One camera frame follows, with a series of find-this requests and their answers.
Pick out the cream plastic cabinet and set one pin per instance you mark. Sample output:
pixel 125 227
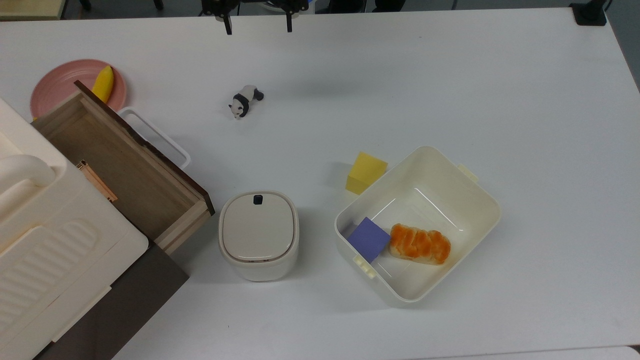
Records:
pixel 45 240

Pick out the yellow foam cube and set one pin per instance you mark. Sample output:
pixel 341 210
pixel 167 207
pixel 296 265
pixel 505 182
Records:
pixel 365 173

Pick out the open wooden drawer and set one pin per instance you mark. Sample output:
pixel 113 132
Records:
pixel 125 165

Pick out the purple foam cube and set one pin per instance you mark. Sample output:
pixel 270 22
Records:
pixel 369 239

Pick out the dark brown cabinet base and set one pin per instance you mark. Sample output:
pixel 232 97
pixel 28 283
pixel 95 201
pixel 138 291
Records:
pixel 125 305

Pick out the cream plastic storage bin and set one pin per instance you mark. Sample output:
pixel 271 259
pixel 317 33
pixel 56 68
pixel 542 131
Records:
pixel 425 200

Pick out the orange glazed toy bread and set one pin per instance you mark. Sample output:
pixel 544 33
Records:
pixel 420 243

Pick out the black and white panda toy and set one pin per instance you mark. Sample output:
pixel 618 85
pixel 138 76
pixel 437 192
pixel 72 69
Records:
pixel 245 101

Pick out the pink round plate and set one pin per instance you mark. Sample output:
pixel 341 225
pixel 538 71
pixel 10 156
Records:
pixel 60 86

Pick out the yellow toy banana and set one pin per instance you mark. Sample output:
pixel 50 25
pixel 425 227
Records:
pixel 103 85

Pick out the white lidded trash can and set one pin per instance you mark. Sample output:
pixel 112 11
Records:
pixel 258 235

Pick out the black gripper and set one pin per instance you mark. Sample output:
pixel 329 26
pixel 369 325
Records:
pixel 260 4

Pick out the black table clamp mount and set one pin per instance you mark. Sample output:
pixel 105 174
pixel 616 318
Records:
pixel 590 12

